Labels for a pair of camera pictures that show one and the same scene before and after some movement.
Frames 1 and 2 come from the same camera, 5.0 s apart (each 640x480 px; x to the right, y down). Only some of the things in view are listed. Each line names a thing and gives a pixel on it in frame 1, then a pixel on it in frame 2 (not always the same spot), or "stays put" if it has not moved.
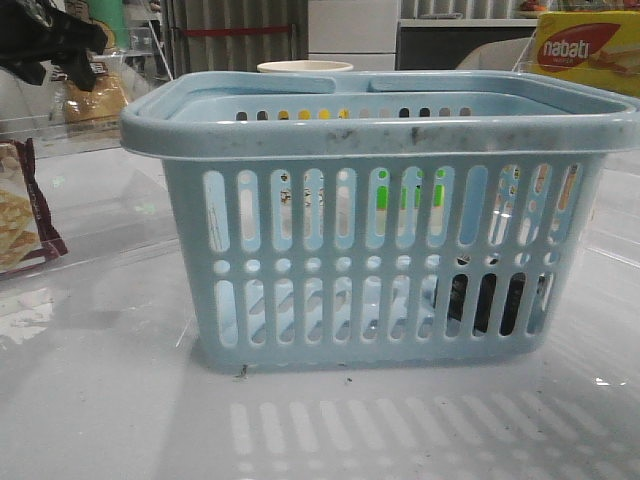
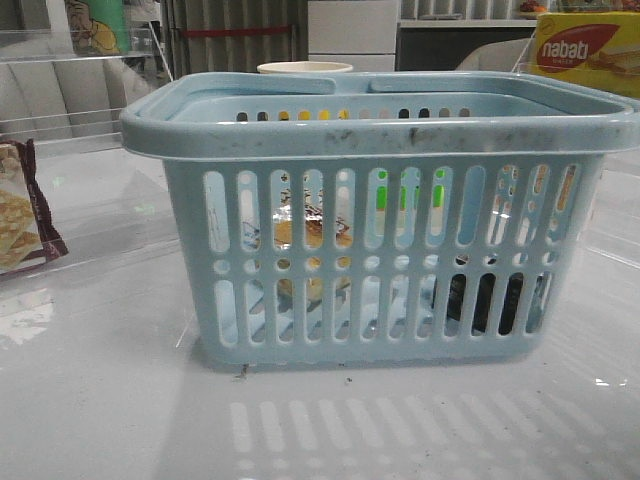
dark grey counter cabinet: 443,44 stays put
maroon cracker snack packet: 26,233 stays put
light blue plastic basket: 325,221 stays put
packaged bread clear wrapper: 107,101 to 313,238
